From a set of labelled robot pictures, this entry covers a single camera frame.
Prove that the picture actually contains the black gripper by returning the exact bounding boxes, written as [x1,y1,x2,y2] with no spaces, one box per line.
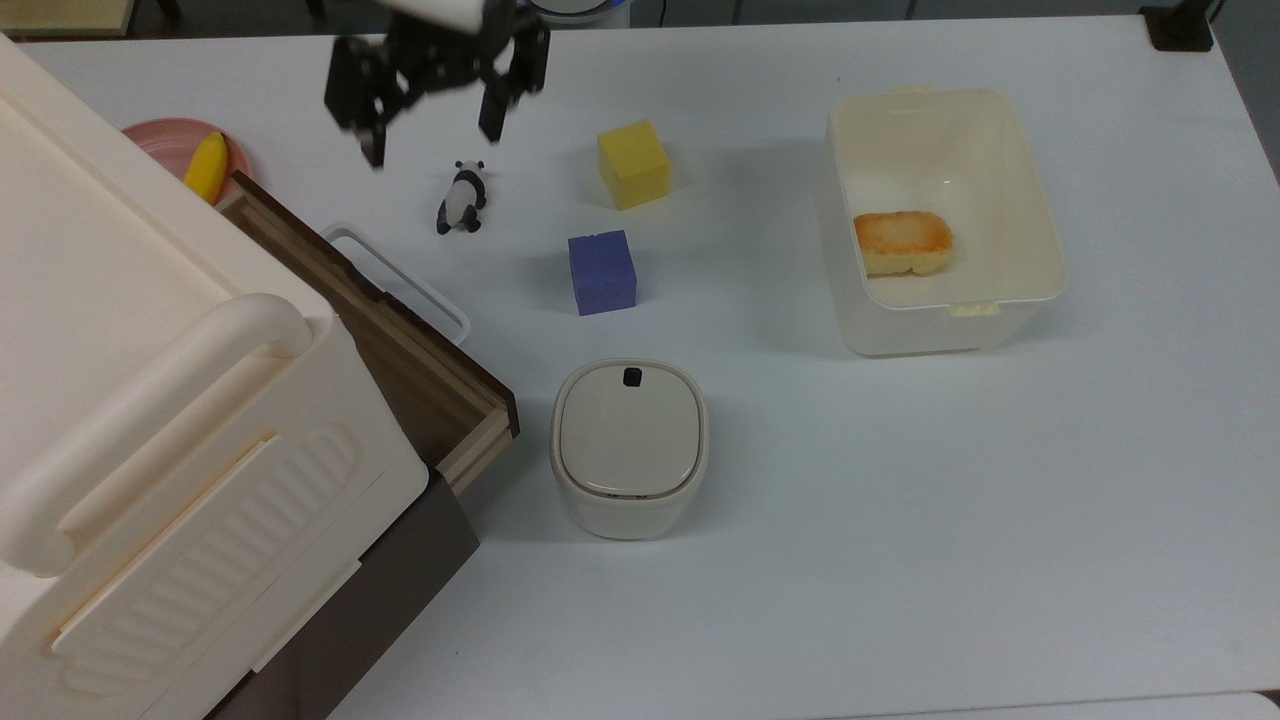
[323,0,551,169]

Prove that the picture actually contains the wooden drawer with white handle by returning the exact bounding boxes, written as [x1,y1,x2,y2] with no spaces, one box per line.
[218,170,521,496]

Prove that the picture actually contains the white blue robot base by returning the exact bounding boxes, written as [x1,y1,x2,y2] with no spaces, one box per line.
[525,0,633,23]

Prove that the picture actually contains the dark wooden drawer cabinet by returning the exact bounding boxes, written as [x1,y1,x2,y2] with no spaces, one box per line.
[205,460,481,720]

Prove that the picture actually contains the cream open plastic bin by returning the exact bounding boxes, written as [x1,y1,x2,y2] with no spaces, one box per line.
[818,84,1068,358]

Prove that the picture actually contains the panda figurine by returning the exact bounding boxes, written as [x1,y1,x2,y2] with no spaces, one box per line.
[435,159,489,236]

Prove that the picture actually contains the yellow cube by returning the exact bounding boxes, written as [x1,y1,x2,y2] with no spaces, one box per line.
[597,119,672,212]

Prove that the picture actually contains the yellow toy banana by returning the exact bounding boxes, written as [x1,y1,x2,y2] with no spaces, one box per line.
[183,131,229,206]

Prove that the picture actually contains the purple cube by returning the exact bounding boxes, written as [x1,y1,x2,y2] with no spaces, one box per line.
[567,229,638,317]

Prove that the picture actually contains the pink plate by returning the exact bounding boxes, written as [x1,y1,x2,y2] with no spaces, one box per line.
[122,118,251,206]

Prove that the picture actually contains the light wooden furniture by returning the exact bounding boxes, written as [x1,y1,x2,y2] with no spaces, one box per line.
[0,0,138,39]

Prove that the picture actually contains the cream plastic storage box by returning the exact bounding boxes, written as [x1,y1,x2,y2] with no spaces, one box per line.
[0,35,431,720]

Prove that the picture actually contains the cream lidded trash can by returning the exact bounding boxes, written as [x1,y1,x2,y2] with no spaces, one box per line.
[549,358,711,542]

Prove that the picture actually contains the toasted bread slice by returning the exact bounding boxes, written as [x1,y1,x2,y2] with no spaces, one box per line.
[852,210,954,279]

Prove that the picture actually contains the black table clamp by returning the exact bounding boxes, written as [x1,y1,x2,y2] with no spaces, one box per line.
[1140,0,1226,53]

